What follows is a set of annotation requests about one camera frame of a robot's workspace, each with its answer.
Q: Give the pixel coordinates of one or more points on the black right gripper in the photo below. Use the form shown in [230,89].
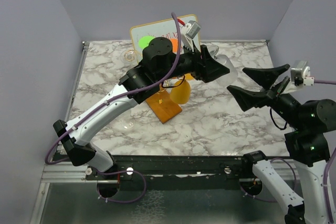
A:
[247,97]

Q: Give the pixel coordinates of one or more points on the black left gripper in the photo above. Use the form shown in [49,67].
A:
[205,67]

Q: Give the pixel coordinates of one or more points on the yellow plastic wine glass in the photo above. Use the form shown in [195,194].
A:
[181,89]

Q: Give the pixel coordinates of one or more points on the orange plastic wine glass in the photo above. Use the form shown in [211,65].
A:
[175,42]

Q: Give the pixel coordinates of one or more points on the green plastic wine glass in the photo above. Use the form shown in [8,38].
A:
[144,41]

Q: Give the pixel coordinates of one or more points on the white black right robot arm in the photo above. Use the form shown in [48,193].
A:
[306,144]

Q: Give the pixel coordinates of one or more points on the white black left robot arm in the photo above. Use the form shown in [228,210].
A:
[158,64]

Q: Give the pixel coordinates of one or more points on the wooden rack base board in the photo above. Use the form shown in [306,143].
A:
[163,107]

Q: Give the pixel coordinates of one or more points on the yellow framed whiteboard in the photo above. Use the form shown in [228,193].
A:
[163,28]

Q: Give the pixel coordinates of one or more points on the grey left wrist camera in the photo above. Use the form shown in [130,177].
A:
[188,32]

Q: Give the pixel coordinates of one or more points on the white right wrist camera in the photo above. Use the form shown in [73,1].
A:
[299,77]

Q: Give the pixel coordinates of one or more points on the gold wire wine glass rack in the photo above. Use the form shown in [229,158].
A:
[135,78]

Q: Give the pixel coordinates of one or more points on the black mounting rail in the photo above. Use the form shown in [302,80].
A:
[177,173]

